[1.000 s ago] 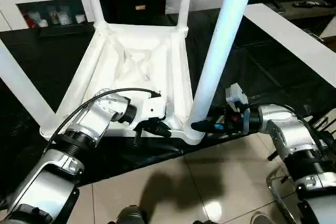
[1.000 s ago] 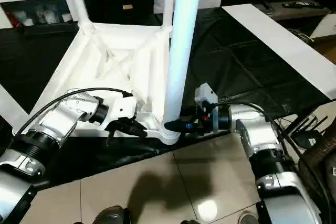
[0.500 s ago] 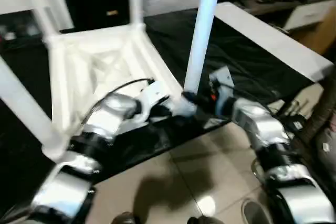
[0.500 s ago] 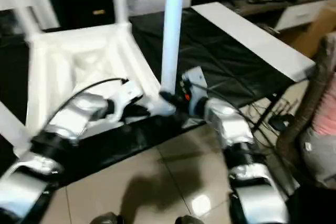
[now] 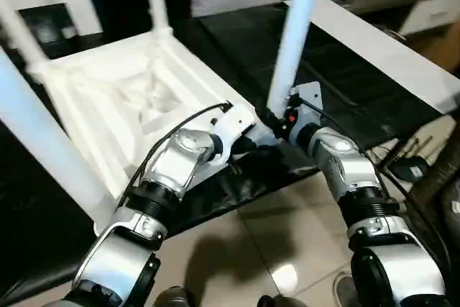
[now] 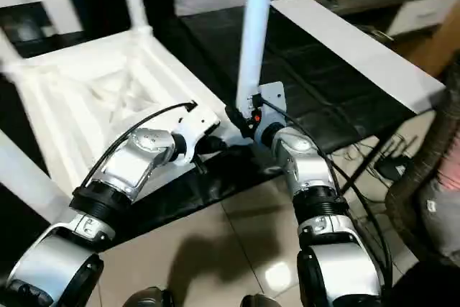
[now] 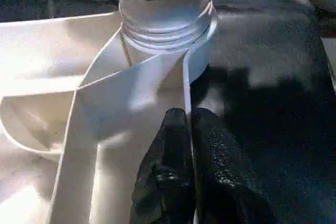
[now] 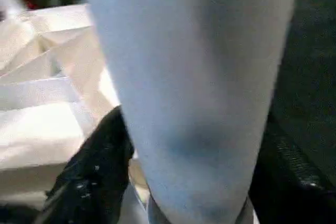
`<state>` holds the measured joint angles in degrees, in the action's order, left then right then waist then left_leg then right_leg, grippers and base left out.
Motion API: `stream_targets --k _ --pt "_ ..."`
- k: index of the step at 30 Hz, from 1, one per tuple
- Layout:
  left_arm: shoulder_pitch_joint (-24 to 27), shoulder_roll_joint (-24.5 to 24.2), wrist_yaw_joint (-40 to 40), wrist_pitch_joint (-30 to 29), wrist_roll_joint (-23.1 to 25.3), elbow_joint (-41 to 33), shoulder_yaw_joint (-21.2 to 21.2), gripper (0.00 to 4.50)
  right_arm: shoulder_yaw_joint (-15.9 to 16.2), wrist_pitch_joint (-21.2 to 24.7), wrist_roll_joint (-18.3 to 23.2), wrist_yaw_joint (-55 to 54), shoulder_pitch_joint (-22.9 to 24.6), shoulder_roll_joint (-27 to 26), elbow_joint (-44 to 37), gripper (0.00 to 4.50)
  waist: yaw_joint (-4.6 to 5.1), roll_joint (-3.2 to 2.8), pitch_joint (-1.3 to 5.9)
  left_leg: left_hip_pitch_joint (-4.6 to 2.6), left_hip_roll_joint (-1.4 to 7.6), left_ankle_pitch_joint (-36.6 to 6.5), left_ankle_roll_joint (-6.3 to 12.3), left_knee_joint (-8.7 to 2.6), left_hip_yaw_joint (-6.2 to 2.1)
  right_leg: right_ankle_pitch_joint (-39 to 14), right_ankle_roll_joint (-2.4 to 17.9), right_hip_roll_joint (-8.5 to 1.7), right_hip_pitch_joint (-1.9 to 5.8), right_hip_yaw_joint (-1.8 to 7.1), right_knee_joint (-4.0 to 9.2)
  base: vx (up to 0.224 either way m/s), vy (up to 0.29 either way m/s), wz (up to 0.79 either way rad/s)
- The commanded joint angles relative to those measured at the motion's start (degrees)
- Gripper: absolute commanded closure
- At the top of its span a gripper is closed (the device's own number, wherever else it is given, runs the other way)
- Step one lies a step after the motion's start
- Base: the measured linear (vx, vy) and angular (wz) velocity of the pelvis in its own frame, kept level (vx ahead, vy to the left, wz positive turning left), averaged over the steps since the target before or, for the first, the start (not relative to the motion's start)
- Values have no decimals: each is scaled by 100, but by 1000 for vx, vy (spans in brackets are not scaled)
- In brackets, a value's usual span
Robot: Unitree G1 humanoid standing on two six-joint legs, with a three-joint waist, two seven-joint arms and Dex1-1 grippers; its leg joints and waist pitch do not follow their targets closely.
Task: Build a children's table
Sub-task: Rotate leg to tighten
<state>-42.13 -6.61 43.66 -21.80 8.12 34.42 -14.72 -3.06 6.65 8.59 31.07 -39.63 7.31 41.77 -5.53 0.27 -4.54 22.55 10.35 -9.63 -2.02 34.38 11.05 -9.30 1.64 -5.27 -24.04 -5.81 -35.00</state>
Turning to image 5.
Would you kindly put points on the white plastic table top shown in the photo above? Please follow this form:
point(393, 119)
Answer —
point(122, 98)

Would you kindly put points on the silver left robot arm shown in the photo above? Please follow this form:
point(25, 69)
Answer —
point(180, 163)

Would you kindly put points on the black work mat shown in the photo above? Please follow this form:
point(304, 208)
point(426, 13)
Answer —
point(345, 62)

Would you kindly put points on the white sheet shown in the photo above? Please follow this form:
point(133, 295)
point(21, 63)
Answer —
point(388, 48)

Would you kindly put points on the black floor charger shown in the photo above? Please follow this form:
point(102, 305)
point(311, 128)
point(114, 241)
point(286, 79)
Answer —
point(411, 170)

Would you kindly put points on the brown low bench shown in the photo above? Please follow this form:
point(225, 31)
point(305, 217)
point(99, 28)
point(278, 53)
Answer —
point(359, 1)

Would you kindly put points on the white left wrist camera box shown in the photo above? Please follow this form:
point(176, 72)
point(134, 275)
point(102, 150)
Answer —
point(233, 124)

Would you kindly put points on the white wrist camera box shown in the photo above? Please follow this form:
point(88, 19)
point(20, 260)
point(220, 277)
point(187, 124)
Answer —
point(305, 98)
point(233, 124)

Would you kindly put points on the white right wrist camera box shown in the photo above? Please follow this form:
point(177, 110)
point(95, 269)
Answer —
point(305, 98)

